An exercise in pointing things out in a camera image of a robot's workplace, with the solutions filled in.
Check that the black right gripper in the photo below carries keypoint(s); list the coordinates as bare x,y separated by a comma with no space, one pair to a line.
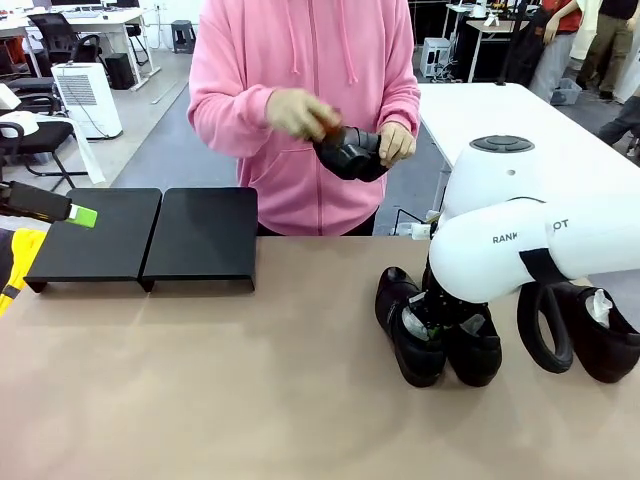
442,300

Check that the black leather shoe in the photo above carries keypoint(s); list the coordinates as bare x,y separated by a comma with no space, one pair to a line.
600,352
350,160
475,355
392,310

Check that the brown shoe brush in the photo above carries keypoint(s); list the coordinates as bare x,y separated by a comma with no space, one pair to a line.
334,129

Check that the person left forearm pink sleeve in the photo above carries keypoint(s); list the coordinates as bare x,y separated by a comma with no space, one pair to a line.
405,107

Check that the person right forearm pink sleeve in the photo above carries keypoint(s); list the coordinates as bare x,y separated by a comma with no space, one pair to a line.
225,120

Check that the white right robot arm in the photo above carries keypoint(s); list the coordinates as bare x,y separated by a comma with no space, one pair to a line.
480,250

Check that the black metal shoe stand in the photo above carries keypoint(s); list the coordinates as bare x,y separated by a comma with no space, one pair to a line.
200,235
95,235

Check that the person left hand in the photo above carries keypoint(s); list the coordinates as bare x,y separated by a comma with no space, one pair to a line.
397,145

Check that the person right hand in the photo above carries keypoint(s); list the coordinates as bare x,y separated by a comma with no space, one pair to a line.
295,115

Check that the white paper shoe stuffing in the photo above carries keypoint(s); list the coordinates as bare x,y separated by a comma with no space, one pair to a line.
597,305
411,321

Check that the yellow black fabric item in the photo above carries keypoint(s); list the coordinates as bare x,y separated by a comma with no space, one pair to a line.
22,250

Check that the black armrest chair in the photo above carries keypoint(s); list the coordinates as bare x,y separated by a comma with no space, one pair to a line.
45,137

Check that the white hanging cloth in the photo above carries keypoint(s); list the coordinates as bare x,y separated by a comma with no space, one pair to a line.
87,150

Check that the white air purifier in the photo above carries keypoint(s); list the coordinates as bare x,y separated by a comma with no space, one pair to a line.
85,100

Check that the black computer tower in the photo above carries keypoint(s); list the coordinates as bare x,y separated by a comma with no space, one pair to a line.
119,70

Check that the black mesh office chair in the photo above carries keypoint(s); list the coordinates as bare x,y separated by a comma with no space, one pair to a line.
52,35

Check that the white keyboard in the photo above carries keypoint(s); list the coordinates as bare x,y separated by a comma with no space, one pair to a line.
82,14

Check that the white office desk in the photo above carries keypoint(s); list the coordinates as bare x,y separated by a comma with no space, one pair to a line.
110,20

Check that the large white table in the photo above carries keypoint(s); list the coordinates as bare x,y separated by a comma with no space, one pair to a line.
475,115

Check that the grey plastic stool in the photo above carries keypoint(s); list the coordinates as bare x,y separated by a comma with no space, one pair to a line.
183,30

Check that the grey storage bin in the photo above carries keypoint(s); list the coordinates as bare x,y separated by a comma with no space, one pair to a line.
567,92

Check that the white computer case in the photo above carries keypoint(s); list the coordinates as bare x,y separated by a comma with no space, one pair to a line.
435,55

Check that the bystander in blue jeans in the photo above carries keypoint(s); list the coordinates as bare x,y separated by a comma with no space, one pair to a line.
622,120

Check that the black hanging garment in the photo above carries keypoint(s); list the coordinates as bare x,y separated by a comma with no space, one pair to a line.
527,50

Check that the person torso pink hoodie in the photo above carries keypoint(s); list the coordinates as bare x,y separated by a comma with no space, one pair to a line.
300,50

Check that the brown top side table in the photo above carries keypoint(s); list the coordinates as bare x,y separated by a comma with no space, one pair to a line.
500,25

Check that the cream hanging garment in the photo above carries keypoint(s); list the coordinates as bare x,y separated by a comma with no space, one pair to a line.
585,30

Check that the mannequin in red shirt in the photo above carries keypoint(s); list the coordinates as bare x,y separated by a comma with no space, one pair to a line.
567,20

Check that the standing bystander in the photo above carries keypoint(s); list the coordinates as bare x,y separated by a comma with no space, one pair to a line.
612,40

